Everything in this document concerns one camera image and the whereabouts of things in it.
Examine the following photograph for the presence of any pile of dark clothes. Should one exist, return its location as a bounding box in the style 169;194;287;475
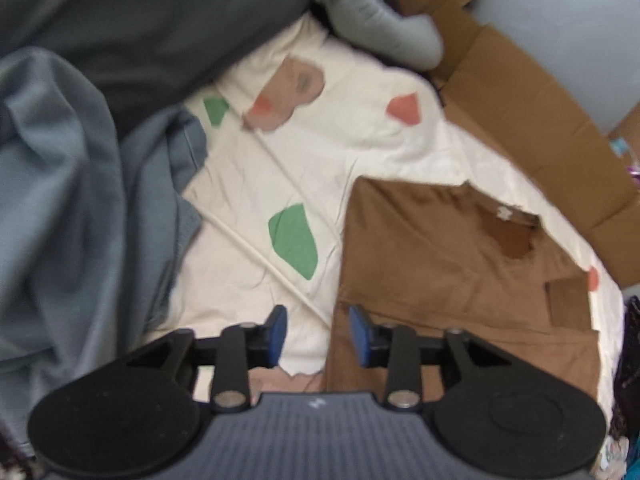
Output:
611;294;640;443

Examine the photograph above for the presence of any cream bear print blanket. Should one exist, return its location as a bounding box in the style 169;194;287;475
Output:
142;12;627;411

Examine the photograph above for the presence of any grey wrapped appliance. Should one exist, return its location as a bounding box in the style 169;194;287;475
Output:
467;0;640;136

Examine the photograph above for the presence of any grey neck pillow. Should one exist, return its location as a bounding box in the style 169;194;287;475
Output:
307;0;446;72

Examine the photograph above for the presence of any brown t-shirt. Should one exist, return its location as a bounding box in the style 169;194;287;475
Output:
325;176;602;403

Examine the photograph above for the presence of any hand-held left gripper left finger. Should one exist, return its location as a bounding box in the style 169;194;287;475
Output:
125;305;290;412

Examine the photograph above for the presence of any large folded cardboard sheet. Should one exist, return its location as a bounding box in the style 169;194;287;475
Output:
380;0;640;288

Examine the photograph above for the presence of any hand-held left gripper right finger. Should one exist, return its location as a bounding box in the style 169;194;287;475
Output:
348;305;503;412

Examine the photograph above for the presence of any blue-grey knit cloth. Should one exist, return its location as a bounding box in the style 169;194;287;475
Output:
0;46;210;441

